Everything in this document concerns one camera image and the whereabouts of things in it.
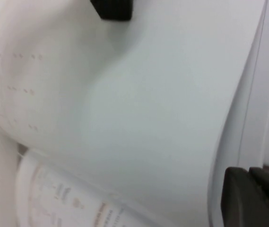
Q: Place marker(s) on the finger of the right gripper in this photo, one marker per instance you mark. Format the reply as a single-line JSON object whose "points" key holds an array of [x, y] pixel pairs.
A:
{"points": [[122, 9], [103, 9]]}

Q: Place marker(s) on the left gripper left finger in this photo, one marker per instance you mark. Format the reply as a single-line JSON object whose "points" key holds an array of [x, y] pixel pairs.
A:
{"points": [[240, 203]]}

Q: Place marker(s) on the white product booklet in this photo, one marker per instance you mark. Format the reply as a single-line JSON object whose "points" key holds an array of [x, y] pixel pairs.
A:
{"points": [[148, 106]]}

